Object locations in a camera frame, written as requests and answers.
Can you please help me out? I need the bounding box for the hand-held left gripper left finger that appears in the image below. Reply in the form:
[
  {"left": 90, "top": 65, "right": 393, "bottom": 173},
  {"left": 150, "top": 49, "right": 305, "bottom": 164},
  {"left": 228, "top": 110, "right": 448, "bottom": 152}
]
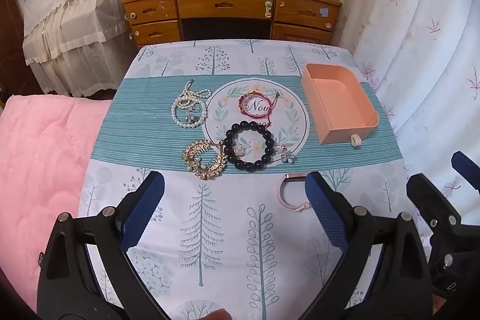
[{"left": 37, "top": 171, "right": 173, "bottom": 320}]

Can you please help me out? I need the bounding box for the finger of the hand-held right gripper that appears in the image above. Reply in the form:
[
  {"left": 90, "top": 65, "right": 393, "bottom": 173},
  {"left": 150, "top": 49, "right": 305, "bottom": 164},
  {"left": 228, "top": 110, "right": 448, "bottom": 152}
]
[
  {"left": 451, "top": 151, "right": 480, "bottom": 193},
  {"left": 406, "top": 173, "right": 463, "bottom": 231}
]

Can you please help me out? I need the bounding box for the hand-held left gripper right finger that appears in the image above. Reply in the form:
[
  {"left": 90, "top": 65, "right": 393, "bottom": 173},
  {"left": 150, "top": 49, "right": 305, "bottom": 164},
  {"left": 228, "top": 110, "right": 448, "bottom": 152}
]
[{"left": 298, "top": 171, "right": 436, "bottom": 320}]

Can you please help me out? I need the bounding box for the rose gold bangle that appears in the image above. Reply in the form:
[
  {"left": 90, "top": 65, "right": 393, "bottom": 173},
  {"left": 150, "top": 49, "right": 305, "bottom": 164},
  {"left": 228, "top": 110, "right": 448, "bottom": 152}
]
[{"left": 277, "top": 172, "right": 313, "bottom": 213}]

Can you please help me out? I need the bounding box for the blue flower hair clip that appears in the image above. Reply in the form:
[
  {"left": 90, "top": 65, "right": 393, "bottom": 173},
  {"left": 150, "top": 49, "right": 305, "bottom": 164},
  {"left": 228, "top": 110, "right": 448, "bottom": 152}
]
[{"left": 275, "top": 144, "right": 298, "bottom": 164}]

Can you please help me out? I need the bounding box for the gold leaf bracelet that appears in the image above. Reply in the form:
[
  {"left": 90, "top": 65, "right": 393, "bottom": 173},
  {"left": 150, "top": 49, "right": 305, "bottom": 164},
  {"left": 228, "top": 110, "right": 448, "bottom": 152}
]
[{"left": 182, "top": 140, "right": 227, "bottom": 180}]

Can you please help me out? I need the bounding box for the black bead bracelet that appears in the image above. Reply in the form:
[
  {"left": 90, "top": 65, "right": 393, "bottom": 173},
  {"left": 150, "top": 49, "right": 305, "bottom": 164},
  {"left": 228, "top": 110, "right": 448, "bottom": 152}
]
[{"left": 224, "top": 121, "right": 275, "bottom": 171}]

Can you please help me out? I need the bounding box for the pink plastic tray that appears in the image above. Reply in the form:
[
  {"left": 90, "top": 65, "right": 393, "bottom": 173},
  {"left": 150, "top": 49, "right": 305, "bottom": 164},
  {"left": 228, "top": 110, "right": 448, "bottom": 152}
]
[{"left": 302, "top": 63, "right": 380, "bottom": 147}]

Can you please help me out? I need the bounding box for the white pearl necklace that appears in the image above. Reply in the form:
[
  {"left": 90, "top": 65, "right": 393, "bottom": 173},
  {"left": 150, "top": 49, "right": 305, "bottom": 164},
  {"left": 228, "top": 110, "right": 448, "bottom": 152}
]
[{"left": 172, "top": 79, "right": 212, "bottom": 129}]

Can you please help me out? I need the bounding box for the pink beaded bracelet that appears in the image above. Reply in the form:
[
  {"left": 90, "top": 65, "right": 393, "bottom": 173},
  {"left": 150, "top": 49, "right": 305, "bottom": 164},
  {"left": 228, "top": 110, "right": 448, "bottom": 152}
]
[{"left": 238, "top": 89, "right": 284, "bottom": 123}]

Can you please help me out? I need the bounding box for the pink quilt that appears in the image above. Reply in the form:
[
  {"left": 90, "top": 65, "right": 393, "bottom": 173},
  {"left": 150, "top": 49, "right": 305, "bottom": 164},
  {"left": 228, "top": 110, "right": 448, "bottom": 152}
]
[{"left": 0, "top": 94, "right": 113, "bottom": 306}]

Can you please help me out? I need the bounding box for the white leaf print curtain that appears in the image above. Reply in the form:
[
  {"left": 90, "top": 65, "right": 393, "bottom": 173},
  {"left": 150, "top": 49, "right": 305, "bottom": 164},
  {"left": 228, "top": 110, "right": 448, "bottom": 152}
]
[{"left": 326, "top": 0, "right": 480, "bottom": 268}]

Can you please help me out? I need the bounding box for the brown door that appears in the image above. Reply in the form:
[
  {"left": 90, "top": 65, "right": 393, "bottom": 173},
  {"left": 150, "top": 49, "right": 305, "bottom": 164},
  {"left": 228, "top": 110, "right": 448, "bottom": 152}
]
[{"left": 0, "top": 0, "right": 42, "bottom": 96}]

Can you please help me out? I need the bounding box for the wooden desk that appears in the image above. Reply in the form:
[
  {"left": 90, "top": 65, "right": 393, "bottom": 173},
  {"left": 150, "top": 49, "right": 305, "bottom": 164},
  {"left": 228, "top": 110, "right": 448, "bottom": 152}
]
[{"left": 123, "top": 0, "right": 343, "bottom": 48}]

